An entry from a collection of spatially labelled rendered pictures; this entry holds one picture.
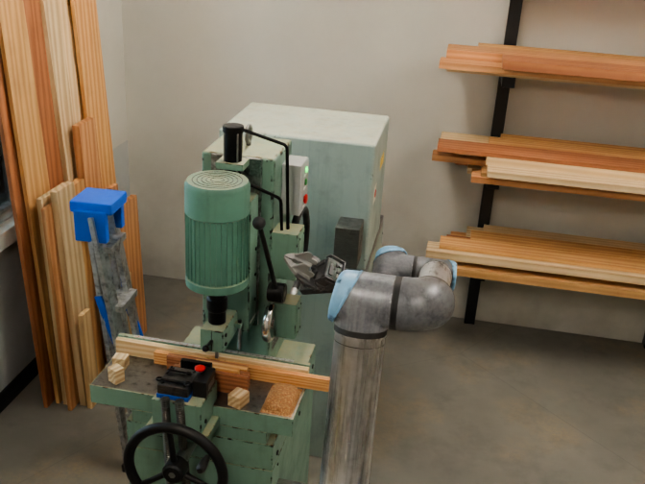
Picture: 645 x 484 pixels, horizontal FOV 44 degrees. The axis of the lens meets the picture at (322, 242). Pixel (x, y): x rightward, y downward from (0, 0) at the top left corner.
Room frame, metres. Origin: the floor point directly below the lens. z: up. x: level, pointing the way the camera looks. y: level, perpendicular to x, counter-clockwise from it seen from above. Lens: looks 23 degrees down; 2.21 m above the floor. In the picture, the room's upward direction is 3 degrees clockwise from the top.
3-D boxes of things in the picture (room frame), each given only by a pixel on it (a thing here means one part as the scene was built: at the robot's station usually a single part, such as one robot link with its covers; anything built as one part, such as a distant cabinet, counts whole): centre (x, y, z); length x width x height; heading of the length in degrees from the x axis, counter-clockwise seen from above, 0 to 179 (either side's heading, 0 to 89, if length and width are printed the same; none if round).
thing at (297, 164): (2.29, 0.09, 1.40); 0.10 x 0.06 x 0.16; 170
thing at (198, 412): (1.82, 0.35, 0.91); 0.15 x 0.14 x 0.09; 80
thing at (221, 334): (2.02, 0.28, 1.03); 0.14 x 0.07 x 0.09; 170
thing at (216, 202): (2.00, 0.29, 1.35); 0.18 x 0.18 x 0.31
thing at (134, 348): (2.03, 0.31, 0.92); 0.60 x 0.02 x 0.05; 80
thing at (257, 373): (1.99, 0.22, 0.92); 0.54 x 0.02 x 0.04; 80
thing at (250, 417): (1.90, 0.34, 0.87); 0.61 x 0.30 x 0.06; 80
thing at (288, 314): (2.16, 0.10, 1.02); 0.09 x 0.07 x 0.12; 80
